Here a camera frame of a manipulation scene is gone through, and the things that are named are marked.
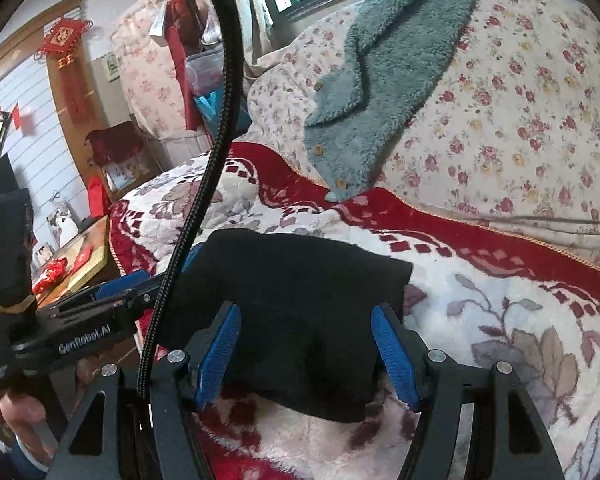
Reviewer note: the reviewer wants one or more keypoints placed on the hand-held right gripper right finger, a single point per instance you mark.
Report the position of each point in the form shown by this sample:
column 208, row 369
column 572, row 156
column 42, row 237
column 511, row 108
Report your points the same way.
column 395, row 355

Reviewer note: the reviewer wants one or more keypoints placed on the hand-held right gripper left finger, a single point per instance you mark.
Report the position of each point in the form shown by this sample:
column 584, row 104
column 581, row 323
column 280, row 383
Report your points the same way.
column 220, row 350

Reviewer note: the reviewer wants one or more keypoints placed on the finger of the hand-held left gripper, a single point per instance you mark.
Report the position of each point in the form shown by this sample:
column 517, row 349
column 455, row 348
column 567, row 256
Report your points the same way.
column 122, row 280
column 192, row 257

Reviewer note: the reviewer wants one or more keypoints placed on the black pants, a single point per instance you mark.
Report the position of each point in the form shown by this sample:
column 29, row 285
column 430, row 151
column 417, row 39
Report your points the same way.
column 305, row 310

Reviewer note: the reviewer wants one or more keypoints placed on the person's left hand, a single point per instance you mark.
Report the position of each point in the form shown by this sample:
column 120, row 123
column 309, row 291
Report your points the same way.
column 25, row 410

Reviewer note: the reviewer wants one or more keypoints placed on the wooden table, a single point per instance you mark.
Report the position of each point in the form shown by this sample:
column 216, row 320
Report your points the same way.
column 92, row 265

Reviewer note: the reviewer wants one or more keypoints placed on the red bag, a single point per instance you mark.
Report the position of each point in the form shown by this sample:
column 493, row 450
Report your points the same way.
column 97, row 197

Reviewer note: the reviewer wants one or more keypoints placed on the red and white floral blanket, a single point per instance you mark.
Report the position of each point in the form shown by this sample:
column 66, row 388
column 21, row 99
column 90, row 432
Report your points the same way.
column 480, row 300

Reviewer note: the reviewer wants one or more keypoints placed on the dark red cloth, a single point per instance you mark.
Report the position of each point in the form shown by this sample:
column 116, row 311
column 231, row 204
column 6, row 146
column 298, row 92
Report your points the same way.
column 115, row 142

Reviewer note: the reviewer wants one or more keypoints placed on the blue bag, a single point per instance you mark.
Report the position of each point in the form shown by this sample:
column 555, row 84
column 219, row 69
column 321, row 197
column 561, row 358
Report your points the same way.
column 210, row 107

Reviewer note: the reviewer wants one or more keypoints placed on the black monitor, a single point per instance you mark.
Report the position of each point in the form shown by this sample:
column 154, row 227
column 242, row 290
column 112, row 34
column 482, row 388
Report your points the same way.
column 0, row 180

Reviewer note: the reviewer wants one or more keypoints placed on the clear plastic container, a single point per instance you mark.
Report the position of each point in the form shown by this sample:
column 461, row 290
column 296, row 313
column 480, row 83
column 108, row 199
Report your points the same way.
column 205, row 67

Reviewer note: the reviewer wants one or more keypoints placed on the folded floral bedding pile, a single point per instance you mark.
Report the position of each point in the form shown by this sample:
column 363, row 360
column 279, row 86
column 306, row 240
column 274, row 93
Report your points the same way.
column 145, row 70

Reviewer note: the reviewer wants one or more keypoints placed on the red hanging cloth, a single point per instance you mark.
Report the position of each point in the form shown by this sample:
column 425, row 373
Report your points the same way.
column 177, row 50

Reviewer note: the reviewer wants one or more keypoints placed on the red knot ornament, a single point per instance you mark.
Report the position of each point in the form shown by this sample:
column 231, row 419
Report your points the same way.
column 62, row 37

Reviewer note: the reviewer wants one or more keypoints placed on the beige curtain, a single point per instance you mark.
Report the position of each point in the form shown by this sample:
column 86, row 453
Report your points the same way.
column 257, row 10

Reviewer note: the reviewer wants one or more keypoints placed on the floral quilt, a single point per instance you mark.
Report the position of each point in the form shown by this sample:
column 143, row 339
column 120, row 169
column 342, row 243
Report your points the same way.
column 530, row 110

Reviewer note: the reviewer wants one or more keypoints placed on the teal fleece cardigan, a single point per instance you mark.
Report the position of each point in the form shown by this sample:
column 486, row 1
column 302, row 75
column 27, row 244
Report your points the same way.
column 395, row 60

